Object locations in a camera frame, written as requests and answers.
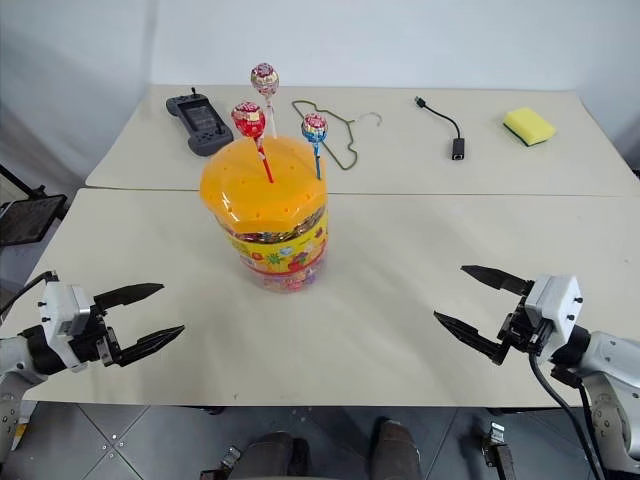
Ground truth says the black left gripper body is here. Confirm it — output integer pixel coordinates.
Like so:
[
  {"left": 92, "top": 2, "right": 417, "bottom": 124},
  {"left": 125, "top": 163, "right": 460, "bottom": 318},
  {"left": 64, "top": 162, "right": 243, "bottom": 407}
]
[{"left": 68, "top": 305, "right": 124, "bottom": 368}]

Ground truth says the red lollipop with red stick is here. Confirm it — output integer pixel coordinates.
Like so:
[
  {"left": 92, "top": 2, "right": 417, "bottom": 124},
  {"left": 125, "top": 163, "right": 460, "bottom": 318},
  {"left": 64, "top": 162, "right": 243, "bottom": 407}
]
[{"left": 230, "top": 100, "right": 276, "bottom": 185}]

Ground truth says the black USB ethernet adapter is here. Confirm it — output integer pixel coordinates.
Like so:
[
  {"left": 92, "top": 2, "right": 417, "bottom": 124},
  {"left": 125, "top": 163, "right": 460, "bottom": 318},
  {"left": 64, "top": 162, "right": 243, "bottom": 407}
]
[{"left": 413, "top": 95, "right": 470, "bottom": 163}]

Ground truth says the dark rounded shape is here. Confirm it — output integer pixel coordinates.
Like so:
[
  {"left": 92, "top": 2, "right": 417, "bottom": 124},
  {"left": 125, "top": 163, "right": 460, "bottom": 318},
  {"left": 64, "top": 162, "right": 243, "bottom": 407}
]
[
  {"left": 373, "top": 418, "right": 422, "bottom": 480},
  {"left": 238, "top": 431, "right": 310, "bottom": 480}
]

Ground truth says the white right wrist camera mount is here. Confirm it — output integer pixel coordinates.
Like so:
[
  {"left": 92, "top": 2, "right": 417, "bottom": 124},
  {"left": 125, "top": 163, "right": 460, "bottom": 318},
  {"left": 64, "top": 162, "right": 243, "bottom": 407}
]
[{"left": 524, "top": 273, "right": 585, "bottom": 347}]

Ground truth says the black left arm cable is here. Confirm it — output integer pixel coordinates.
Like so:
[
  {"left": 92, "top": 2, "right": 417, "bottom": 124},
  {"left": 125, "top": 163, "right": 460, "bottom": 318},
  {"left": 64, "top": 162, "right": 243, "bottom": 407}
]
[{"left": 0, "top": 271, "right": 59, "bottom": 321}]

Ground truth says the black mesh stand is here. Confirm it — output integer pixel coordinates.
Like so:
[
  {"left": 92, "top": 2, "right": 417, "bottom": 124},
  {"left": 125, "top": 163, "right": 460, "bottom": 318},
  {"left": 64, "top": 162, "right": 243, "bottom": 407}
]
[{"left": 0, "top": 163, "right": 69, "bottom": 247}]

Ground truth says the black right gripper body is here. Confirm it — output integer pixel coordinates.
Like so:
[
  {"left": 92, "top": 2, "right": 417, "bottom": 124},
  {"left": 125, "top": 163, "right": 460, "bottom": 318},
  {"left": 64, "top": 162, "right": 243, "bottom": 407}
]
[{"left": 497, "top": 293, "right": 554, "bottom": 356}]

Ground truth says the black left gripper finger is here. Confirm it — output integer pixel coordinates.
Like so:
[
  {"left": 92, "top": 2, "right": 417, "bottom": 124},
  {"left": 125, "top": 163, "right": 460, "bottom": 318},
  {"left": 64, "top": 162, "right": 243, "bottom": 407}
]
[
  {"left": 118, "top": 324, "right": 186, "bottom": 366},
  {"left": 93, "top": 282, "right": 166, "bottom": 314}
]

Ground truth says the orange-lidded lollipop jar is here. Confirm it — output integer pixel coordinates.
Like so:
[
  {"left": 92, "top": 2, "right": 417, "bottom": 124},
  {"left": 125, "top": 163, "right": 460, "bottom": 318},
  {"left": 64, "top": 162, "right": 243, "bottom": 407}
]
[{"left": 199, "top": 133, "right": 332, "bottom": 295}]

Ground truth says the olive wire clothes hanger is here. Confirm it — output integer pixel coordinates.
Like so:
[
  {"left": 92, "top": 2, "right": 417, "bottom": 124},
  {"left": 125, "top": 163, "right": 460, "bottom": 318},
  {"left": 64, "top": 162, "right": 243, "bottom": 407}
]
[{"left": 291, "top": 99, "right": 384, "bottom": 172}]

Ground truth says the metal bracket with black bar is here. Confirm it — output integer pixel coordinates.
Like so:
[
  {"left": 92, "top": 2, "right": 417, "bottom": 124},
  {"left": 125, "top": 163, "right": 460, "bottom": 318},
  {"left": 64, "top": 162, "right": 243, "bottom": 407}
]
[
  {"left": 198, "top": 446, "right": 242, "bottom": 480},
  {"left": 480, "top": 421, "right": 517, "bottom": 480}
]

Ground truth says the pink lollipop with white stick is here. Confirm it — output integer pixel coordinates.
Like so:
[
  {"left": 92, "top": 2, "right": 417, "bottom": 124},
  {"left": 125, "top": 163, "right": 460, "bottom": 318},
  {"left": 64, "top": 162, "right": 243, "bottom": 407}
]
[{"left": 249, "top": 61, "right": 281, "bottom": 140}]

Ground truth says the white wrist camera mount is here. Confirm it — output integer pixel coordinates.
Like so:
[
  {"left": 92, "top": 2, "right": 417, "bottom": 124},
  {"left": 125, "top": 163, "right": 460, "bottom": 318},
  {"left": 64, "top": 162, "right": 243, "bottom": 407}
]
[
  {"left": 524, "top": 273, "right": 585, "bottom": 347},
  {"left": 38, "top": 278, "right": 95, "bottom": 347}
]

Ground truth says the grey handheld game controller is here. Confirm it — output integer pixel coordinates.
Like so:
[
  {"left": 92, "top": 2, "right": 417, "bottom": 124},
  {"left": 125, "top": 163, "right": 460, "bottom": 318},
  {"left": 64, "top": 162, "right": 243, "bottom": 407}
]
[{"left": 165, "top": 86, "right": 235, "bottom": 158}]

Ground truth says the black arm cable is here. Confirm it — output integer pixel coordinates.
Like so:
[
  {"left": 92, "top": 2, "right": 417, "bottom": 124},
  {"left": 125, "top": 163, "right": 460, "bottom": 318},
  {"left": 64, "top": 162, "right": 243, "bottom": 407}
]
[
  {"left": 528, "top": 344, "right": 609, "bottom": 480},
  {"left": 0, "top": 271, "right": 59, "bottom": 321}
]

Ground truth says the blue lollipop with blue stick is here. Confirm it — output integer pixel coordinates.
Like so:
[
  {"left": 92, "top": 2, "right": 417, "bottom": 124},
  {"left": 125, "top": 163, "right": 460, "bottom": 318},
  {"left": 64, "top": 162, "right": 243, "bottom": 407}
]
[{"left": 300, "top": 112, "right": 330, "bottom": 180}]

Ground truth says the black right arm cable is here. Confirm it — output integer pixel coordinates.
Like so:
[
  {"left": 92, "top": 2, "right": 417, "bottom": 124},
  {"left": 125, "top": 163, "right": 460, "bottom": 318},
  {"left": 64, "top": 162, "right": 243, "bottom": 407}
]
[{"left": 528, "top": 344, "right": 609, "bottom": 480}]

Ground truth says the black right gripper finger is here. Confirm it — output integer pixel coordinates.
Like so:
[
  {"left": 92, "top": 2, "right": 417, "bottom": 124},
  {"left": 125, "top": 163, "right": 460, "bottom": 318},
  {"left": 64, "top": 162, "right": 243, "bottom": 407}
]
[
  {"left": 432, "top": 310, "right": 509, "bottom": 367},
  {"left": 459, "top": 264, "right": 535, "bottom": 297}
]

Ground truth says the yellow sponge with green pad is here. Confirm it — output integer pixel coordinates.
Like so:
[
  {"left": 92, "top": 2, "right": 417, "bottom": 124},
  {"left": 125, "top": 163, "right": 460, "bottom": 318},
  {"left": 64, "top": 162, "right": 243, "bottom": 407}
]
[{"left": 502, "top": 106, "right": 558, "bottom": 149}]

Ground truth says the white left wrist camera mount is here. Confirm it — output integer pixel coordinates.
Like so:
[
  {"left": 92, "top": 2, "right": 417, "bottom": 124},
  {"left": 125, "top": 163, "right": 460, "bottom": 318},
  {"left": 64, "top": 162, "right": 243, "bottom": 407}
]
[{"left": 38, "top": 278, "right": 95, "bottom": 347}]

